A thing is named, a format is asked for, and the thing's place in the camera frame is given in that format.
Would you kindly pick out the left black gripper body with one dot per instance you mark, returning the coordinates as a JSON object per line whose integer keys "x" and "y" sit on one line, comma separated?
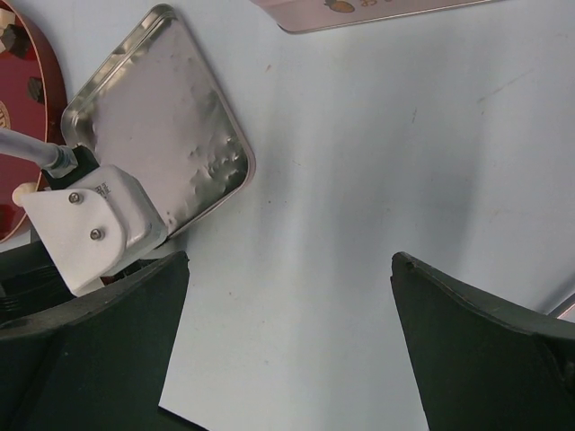
{"x": 34, "y": 297}

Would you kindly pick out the red round plate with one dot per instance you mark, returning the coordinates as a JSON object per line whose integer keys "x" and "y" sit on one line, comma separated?
{"x": 33, "y": 97}

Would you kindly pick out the metal tin box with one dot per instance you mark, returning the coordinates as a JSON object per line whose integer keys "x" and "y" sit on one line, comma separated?
{"x": 302, "y": 16}

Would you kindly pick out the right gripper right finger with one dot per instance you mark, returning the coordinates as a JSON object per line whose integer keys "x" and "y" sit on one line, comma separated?
{"x": 481, "y": 362}

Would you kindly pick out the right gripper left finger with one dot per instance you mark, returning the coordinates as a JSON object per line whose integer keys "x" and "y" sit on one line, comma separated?
{"x": 97, "y": 362}

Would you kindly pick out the metal tin lid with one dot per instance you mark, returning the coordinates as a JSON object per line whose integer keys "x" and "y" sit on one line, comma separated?
{"x": 155, "y": 110}

